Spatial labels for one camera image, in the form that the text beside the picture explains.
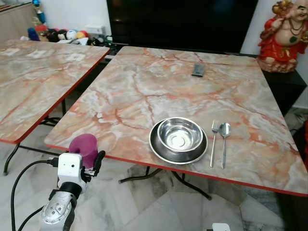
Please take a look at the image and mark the black folding table legs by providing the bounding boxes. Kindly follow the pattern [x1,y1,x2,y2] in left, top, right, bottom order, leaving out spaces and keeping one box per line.
[2,98,68,177]
[118,166,213,201]

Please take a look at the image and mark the black television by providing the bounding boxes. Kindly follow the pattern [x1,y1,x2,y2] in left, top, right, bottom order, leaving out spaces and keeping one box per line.
[106,0,259,53]

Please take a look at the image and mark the blue plush toy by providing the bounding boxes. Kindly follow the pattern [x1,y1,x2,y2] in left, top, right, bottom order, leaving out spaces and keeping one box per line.
[27,27,40,42]

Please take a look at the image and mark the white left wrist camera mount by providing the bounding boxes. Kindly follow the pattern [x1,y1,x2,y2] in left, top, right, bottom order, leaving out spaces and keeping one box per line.
[57,153,85,183]

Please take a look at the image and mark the steel plate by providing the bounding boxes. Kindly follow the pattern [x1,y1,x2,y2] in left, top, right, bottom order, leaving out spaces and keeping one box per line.
[149,120,209,166]

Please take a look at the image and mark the black cabinet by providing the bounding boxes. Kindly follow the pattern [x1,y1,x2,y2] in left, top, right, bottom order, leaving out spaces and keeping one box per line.
[262,69,308,117]

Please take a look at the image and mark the steel spoon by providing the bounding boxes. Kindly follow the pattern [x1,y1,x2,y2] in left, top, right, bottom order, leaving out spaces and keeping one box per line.
[219,123,232,169]

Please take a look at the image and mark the small grey remote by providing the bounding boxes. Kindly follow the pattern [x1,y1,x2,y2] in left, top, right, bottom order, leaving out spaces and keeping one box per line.
[191,64,206,78]

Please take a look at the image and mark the white wall socket box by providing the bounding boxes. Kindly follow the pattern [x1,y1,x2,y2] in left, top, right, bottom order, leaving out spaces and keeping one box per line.
[84,25,106,36]

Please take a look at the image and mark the black plush toy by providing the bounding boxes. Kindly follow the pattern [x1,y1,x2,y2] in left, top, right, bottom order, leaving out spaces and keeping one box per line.
[45,28,68,43]

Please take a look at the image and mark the steel fork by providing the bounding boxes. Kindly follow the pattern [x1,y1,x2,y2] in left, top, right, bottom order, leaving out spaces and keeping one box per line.
[209,120,220,168]

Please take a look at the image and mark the blue figurine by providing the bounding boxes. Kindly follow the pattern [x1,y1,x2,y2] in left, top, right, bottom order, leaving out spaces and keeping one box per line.
[31,0,47,25]

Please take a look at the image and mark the wooden cabinet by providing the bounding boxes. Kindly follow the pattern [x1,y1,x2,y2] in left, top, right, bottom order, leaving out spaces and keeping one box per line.
[0,2,38,42]

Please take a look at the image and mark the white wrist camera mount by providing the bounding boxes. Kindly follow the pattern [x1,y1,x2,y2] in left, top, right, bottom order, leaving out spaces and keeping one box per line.
[57,153,85,183]
[211,222,231,231]

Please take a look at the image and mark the steel bowl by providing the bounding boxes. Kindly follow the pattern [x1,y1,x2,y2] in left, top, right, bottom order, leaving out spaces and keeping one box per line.
[157,117,204,154]

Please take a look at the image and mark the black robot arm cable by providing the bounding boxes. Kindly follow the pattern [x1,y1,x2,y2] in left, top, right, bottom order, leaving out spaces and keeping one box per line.
[10,158,59,231]

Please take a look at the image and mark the purple cup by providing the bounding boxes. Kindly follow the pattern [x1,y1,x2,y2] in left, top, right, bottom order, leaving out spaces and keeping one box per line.
[68,134,99,169]

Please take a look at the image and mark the red laughing Buddha statue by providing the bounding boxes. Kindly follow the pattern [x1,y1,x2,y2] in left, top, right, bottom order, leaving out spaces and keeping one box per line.
[257,0,308,74]

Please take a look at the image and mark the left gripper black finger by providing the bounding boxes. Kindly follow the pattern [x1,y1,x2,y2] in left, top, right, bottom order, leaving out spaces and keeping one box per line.
[92,150,106,175]

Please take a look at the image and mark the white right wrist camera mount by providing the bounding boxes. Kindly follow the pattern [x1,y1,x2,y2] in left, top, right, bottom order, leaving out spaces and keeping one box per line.
[211,222,231,231]

